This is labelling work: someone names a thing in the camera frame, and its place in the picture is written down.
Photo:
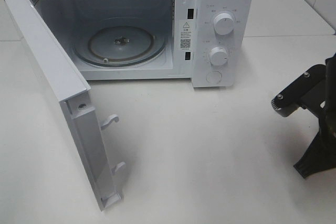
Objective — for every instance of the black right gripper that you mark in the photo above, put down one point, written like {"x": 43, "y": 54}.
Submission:
{"x": 314, "y": 90}

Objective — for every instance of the round door release button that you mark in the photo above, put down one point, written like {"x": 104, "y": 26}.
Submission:
{"x": 214, "y": 77}

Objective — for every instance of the white microwave knob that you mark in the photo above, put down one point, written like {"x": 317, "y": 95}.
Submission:
{"x": 224, "y": 23}
{"x": 218, "y": 56}

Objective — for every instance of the white microwave door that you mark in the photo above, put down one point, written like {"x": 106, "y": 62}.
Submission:
{"x": 65, "y": 85}

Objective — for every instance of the white microwave oven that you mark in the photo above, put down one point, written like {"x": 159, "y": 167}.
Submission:
{"x": 186, "y": 54}

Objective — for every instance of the glass microwave turntable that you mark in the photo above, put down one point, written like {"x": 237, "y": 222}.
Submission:
{"x": 120, "y": 42}

